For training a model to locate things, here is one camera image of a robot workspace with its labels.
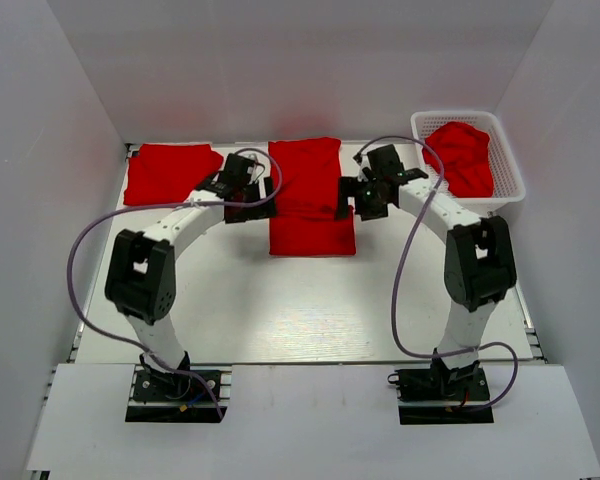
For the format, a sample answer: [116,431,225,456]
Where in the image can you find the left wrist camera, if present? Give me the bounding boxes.
[246,153,266,183]

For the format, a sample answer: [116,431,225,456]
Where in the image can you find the red t shirt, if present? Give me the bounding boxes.
[123,144,224,206]
[268,137,356,257]
[425,121,494,198]

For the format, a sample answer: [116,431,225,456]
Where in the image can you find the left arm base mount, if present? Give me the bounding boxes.
[125,366,232,424]

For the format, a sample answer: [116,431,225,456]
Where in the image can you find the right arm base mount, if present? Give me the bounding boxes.
[387,368,494,426]

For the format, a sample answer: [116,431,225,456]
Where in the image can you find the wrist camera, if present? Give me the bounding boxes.
[246,153,266,183]
[353,152,374,182]

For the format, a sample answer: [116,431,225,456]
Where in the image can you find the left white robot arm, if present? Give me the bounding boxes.
[105,147,279,399]

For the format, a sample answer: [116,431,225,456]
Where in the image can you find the folded red t shirt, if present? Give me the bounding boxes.
[123,144,224,206]

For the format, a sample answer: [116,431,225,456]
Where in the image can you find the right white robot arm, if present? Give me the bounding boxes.
[335,137,517,399]

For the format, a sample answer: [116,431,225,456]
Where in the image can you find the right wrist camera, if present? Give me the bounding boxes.
[353,152,374,182]

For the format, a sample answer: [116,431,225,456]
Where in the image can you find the white plastic basket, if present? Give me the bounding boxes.
[411,110,526,213]

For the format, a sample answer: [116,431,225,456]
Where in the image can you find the red t shirt in basket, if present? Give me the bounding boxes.
[425,121,494,198]

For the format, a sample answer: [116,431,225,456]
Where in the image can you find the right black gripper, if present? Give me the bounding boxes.
[334,176,389,222]

